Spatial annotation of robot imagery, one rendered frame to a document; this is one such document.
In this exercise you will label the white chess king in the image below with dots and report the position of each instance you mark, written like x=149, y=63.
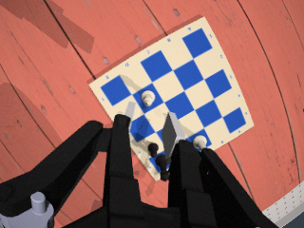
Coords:
x=199, y=142

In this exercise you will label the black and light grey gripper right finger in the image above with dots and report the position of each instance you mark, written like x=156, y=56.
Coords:
x=233, y=207

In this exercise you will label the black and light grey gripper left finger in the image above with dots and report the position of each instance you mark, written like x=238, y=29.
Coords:
x=27, y=201

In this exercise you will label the black chess king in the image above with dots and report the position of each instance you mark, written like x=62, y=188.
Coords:
x=161, y=162

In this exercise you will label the white bishop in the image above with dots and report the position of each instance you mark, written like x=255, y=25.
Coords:
x=148, y=97

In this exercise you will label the black pawn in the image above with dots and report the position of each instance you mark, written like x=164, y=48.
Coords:
x=153, y=147

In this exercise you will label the blue and cream checkered chessboard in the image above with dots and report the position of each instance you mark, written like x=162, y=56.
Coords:
x=190, y=76

